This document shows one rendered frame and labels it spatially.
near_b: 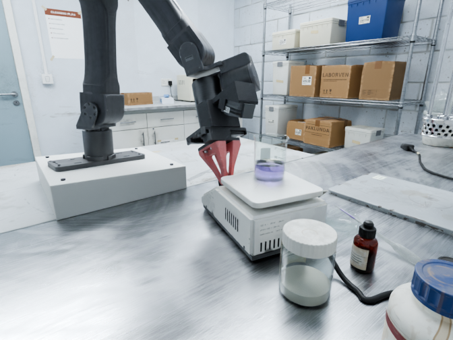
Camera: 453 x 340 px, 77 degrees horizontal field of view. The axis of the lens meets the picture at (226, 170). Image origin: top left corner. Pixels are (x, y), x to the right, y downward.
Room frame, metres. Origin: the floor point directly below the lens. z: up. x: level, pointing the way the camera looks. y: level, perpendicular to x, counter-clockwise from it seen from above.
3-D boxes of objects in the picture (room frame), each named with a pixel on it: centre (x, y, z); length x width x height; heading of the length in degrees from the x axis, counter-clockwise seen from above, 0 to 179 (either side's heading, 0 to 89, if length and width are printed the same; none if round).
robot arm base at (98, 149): (0.64, 0.29, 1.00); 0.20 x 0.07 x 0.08; 135
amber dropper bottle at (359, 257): (0.33, -0.18, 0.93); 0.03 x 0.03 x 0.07
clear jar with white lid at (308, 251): (0.28, -0.09, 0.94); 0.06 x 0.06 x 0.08
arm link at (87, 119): (0.64, 0.28, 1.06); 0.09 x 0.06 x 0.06; 165
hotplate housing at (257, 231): (0.44, -0.06, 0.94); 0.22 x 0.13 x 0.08; 25
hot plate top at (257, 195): (0.42, -0.07, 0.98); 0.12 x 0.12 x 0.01; 25
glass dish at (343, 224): (0.44, -0.20, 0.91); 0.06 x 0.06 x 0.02
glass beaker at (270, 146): (0.43, -0.07, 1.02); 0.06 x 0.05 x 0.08; 38
